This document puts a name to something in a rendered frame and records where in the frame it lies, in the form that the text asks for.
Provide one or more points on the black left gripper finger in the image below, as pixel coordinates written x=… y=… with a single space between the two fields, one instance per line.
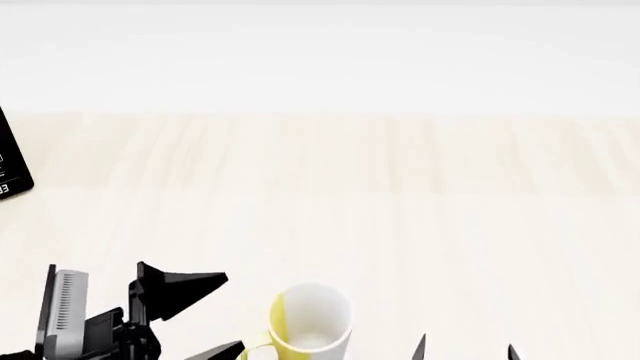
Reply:
x=225 y=351
x=175 y=290

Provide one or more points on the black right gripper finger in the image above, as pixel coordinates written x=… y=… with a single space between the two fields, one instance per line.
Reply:
x=513 y=354
x=420 y=350

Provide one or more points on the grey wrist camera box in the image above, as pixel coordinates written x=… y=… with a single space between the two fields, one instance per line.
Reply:
x=67 y=307

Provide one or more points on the black flat device with display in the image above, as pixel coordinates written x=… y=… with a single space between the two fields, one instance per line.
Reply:
x=12 y=165

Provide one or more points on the yellow and white mug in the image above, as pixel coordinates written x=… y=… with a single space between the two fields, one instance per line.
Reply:
x=312 y=322

